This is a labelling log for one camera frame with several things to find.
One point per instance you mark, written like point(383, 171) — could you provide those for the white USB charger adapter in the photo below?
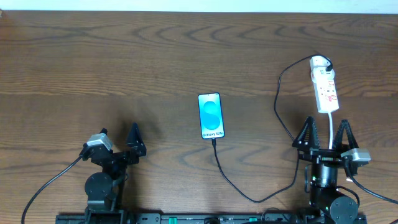
point(318, 61)

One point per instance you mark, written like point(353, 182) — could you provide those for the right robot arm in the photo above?
point(333, 205)

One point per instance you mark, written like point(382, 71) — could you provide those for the blue Samsung Galaxy smartphone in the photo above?
point(211, 116)

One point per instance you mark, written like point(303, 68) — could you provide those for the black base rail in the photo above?
point(272, 216)

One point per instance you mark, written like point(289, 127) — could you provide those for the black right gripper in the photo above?
point(325, 155)

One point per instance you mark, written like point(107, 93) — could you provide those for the white power strip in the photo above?
point(325, 90)

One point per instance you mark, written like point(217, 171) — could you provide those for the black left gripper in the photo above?
point(119, 156)

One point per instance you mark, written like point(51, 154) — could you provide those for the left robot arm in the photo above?
point(105, 189)

